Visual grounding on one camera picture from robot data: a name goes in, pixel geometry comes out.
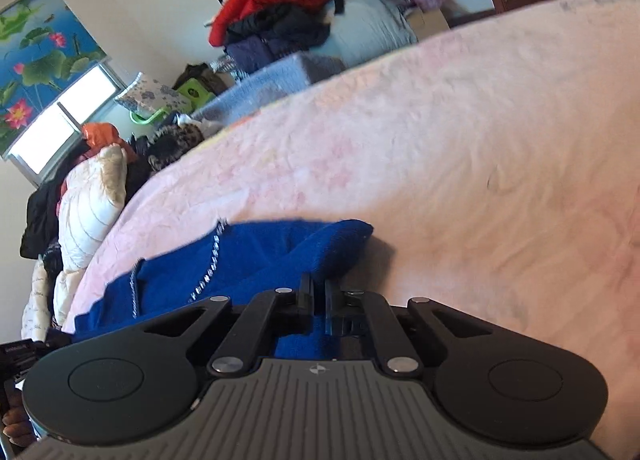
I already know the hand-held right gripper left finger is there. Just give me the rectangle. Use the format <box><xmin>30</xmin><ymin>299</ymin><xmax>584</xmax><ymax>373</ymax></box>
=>
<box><xmin>142</xmin><ymin>274</ymin><xmax>317</xmax><ymax>377</ymax></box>

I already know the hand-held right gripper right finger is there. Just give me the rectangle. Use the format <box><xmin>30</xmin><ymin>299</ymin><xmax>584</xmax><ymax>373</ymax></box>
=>
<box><xmin>324</xmin><ymin>279</ymin><xmax>506</xmax><ymax>377</ymax></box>

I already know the blue knitted sweater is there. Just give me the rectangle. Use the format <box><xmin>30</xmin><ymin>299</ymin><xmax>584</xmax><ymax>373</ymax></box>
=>
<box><xmin>74</xmin><ymin>219</ymin><xmax>375</xmax><ymax>361</ymax></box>

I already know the person's left hand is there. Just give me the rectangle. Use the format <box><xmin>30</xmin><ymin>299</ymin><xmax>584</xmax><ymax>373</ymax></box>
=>
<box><xmin>2</xmin><ymin>405</ymin><xmax>37</xmax><ymax>452</ymax></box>

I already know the white printed quilt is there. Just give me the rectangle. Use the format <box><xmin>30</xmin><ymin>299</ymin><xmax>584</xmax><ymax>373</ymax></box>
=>
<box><xmin>21</xmin><ymin>260</ymin><xmax>61</xmax><ymax>328</ymax></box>

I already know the black coat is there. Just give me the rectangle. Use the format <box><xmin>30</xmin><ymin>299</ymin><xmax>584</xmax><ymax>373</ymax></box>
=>
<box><xmin>20</xmin><ymin>175</ymin><xmax>68</xmax><ymax>261</ymax></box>

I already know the white puffer jacket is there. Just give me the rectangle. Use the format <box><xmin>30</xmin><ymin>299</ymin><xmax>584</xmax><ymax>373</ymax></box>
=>
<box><xmin>52</xmin><ymin>144</ymin><xmax>128</xmax><ymax>326</ymax></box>

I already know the pink blanket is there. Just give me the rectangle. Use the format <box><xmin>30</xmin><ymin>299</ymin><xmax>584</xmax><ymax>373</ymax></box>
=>
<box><xmin>62</xmin><ymin>0</ymin><xmax>640</xmax><ymax>460</ymax></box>

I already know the leopard print fur garment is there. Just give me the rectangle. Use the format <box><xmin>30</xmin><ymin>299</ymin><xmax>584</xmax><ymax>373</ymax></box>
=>
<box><xmin>147</xmin><ymin>123</ymin><xmax>206</xmax><ymax>173</ymax></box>

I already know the light blue knitted blanket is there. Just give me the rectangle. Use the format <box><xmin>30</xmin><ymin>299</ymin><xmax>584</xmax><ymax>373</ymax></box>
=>
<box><xmin>192</xmin><ymin>53</ymin><xmax>346</xmax><ymax>123</ymax></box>

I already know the window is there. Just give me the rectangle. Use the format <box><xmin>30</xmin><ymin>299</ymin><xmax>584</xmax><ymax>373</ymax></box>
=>
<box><xmin>2</xmin><ymin>63</ymin><xmax>128</xmax><ymax>176</ymax></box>

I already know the orange garment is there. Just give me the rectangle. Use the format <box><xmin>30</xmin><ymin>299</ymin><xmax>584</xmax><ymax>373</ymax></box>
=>
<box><xmin>80</xmin><ymin>123</ymin><xmax>138</xmax><ymax>161</ymax></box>

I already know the green plastic stool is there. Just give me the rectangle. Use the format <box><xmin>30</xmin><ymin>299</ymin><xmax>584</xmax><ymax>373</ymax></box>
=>
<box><xmin>129</xmin><ymin>79</ymin><xmax>217</xmax><ymax>126</ymax></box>

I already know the navy jacket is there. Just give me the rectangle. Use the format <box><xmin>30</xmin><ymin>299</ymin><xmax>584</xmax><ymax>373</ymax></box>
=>
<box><xmin>222</xmin><ymin>35</ymin><xmax>301</xmax><ymax>76</ymax></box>

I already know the floral cushion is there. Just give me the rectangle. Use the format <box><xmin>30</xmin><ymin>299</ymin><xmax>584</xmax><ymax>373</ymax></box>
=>
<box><xmin>114</xmin><ymin>76</ymin><xmax>196</xmax><ymax>116</ymax></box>

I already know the grey-blue wrapped quilt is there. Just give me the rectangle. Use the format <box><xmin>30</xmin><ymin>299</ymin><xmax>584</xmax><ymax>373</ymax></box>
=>
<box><xmin>327</xmin><ymin>0</ymin><xmax>418</xmax><ymax>66</ymax></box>

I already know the cardboard box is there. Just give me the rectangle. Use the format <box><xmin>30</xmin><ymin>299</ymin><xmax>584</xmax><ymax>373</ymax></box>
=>
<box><xmin>402</xmin><ymin>8</ymin><xmax>451</xmax><ymax>44</ymax></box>

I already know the red garment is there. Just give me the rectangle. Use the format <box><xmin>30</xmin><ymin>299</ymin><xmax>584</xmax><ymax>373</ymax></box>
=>
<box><xmin>209</xmin><ymin>0</ymin><xmax>333</xmax><ymax>47</ymax></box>

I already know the lotus print roller blind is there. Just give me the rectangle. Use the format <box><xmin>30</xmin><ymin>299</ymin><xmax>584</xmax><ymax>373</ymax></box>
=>
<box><xmin>0</xmin><ymin>0</ymin><xmax>108</xmax><ymax>158</ymax></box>

